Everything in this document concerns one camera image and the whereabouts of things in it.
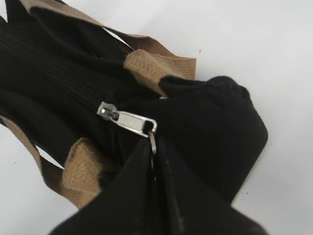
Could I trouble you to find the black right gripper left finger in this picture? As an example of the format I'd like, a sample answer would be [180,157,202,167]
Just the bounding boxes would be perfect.
[51,141,170,235]

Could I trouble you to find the black tote bag tan handles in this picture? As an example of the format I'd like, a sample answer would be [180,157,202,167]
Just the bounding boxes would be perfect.
[0,0,208,207]

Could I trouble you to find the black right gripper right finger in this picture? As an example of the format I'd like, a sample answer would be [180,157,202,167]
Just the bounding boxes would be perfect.
[156,138,267,235]

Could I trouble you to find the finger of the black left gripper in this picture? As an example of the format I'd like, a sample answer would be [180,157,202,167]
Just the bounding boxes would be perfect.
[159,76,268,202]

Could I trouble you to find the silver zipper pull with ring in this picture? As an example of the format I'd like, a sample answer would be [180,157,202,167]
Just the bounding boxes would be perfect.
[97,102,157,170]

